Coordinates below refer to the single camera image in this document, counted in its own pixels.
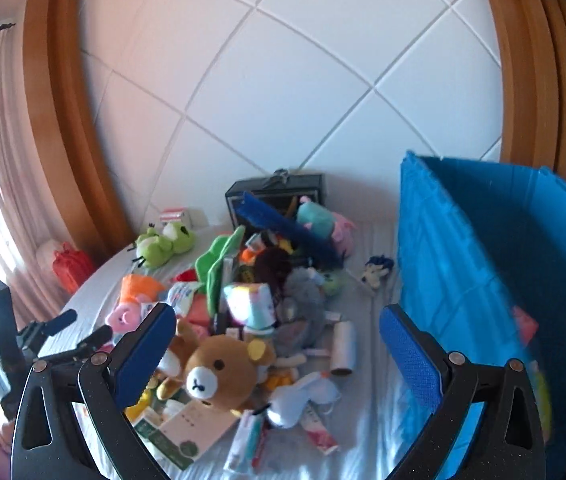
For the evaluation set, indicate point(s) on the white teal red box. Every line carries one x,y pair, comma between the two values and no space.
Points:
248,440

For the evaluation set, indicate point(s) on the white plush toy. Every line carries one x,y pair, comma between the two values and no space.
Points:
298,400

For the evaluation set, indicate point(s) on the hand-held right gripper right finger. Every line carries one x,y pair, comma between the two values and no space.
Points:
410,355

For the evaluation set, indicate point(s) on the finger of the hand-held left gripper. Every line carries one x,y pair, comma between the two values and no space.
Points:
58,321
95,336

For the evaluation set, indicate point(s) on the pink white flat box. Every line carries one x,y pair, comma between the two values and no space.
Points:
320,432

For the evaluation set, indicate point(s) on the black storage box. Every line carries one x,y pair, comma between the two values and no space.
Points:
308,185

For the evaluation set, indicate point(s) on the blue plastic crate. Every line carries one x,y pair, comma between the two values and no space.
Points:
488,260

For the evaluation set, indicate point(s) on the brown bear plush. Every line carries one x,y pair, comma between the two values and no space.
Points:
223,365

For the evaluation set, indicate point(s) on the orange-dressed pink pig plush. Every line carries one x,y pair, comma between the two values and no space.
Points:
135,287

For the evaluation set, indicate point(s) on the green frog plush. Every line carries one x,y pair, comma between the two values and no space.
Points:
158,245

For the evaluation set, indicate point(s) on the green medicine box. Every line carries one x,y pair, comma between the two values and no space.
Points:
173,452

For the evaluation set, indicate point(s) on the white blue medicine box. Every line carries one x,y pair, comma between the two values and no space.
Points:
183,296

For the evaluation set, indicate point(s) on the curved wooden frame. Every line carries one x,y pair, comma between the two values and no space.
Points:
528,60
63,110

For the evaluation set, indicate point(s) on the striped light blue tablecloth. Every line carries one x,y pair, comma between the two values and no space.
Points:
368,305

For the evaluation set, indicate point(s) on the grey plush toy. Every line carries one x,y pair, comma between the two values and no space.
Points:
303,305

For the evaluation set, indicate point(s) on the white bag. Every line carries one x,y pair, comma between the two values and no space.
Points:
45,257

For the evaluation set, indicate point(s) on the tan bear plush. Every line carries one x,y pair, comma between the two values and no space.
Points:
178,355

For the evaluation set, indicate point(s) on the teal plush toy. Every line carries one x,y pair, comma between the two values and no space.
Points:
315,220

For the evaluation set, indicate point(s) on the white paper roll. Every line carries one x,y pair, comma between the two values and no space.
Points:
344,347

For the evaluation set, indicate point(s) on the small green plush toy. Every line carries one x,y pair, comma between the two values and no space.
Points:
334,282

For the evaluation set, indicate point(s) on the dark blue brush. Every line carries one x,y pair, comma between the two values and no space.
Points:
268,217

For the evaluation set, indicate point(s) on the small dark-haired figure toy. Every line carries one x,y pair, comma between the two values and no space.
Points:
378,270

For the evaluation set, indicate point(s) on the dark maroon plush toy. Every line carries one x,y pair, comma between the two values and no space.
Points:
270,267

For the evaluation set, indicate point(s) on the small pink plush toy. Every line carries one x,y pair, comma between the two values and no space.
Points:
344,232

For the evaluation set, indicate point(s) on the pastel pad pack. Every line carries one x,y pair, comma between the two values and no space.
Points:
250,302

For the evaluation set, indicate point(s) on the white cardboard box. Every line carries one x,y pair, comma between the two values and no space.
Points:
198,422

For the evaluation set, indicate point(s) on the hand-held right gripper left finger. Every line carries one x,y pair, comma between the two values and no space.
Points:
148,350

